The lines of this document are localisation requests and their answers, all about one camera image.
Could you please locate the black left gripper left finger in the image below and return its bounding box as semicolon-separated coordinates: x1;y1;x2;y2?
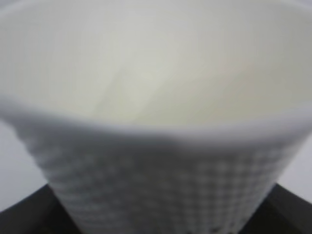
0;185;81;234

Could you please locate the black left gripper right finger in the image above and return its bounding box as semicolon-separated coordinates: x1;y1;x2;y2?
240;184;312;234

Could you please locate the white paper cup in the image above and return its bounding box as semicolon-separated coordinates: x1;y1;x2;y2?
0;0;312;234

